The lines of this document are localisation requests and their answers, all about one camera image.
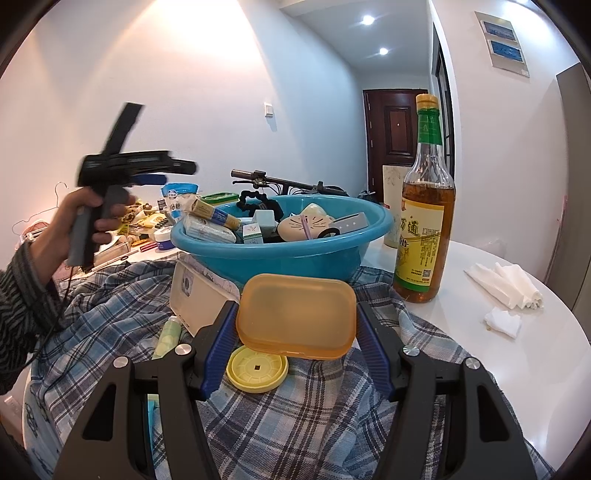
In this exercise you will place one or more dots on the white floral paper bag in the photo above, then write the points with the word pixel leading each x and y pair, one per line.
pixel 392 203

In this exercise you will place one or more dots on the grey wall panel box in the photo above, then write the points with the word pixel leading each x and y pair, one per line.
pixel 503 44

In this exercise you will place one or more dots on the dark framed glass door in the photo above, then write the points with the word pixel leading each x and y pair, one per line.
pixel 441 92

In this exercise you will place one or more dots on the black flexible tripod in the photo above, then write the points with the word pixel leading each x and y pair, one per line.
pixel 247 203

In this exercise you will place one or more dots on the person's left forearm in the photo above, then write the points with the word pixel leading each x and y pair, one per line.
pixel 23 314

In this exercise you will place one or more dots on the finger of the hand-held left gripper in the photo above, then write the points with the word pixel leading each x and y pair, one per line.
pixel 184 166
pixel 150 179

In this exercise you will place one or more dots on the orange translucent soap box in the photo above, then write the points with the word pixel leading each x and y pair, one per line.
pixel 295 314

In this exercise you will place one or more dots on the yellow round plastic lid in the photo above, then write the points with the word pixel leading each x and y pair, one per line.
pixel 258 371

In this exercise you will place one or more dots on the grey cardboard box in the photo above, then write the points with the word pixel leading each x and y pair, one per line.
pixel 350 224

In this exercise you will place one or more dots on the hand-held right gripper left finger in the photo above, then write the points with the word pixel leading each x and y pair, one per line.
pixel 217 360

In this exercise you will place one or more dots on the blue white sugar bag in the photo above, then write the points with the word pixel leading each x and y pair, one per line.
pixel 178 196

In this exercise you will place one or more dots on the small teal flower-print box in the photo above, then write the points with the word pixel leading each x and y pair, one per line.
pixel 253 234

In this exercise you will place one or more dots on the white phone case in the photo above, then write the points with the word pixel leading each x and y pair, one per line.
pixel 203 300

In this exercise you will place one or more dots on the small crumpled white tissue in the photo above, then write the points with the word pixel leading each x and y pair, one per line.
pixel 503 323

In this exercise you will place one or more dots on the glass oil bottle yellow label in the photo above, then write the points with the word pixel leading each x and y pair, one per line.
pixel 422 230

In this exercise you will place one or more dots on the folded white tissue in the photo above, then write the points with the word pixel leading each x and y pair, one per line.
pixel 508 286

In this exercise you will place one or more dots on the pale blue box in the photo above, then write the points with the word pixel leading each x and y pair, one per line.
pixel 267 220

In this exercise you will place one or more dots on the person's left hand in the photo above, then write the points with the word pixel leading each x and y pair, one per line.
pixel 51 235

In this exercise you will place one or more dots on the white wipes packet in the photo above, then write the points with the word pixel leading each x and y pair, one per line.
pixel 207 230

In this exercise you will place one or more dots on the blue plastic basin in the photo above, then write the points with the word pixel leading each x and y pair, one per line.
pixel 277 265

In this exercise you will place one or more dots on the yellow and blue box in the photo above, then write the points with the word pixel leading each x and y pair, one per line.
pixel 212 213

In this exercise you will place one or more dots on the green hand cream tube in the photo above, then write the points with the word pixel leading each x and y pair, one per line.
pixel 167 339

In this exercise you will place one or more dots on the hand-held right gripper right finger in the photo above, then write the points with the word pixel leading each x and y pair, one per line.
pixel 376 355

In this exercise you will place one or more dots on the blue white cream jar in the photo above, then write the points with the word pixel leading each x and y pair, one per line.
pixel 165 240

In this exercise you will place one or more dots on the grey refrigerator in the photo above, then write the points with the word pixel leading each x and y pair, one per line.
pixel 572 184

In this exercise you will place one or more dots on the cream cat face gadget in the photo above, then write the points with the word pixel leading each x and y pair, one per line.
pixel 300 226

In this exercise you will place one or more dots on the blue plaid cloth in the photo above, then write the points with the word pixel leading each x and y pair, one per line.
pixel 120 314

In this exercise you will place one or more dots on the leopard print pouch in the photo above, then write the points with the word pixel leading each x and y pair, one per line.
pixel 137 210

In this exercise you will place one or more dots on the red lipstick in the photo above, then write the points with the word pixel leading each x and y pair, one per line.
pixel 148 247

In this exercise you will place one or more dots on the brown entrance door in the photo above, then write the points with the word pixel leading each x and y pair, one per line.
pixel 392 134

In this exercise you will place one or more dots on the green lidded container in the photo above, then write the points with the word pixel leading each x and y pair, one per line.
pixel 219 198

